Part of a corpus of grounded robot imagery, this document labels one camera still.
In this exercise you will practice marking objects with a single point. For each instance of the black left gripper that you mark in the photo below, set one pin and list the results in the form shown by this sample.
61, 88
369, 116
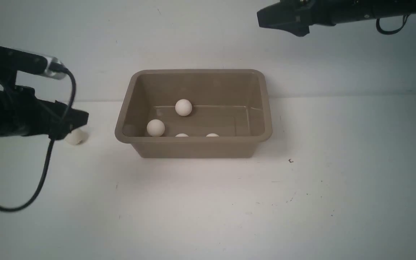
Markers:
28, 116

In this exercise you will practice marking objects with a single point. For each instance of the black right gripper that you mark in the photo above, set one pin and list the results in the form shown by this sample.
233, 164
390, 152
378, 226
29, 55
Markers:
296, 16

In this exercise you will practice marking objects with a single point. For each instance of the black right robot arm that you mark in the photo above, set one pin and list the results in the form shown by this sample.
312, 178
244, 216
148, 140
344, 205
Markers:
359, 10

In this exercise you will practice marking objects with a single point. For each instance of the tan plastic storage bin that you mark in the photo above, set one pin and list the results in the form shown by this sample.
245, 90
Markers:
232, 103

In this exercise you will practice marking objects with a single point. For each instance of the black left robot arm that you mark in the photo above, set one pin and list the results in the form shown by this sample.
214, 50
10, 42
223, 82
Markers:
4, 91

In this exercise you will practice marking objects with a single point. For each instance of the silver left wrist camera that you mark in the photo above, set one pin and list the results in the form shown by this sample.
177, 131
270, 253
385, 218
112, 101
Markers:
13, 61

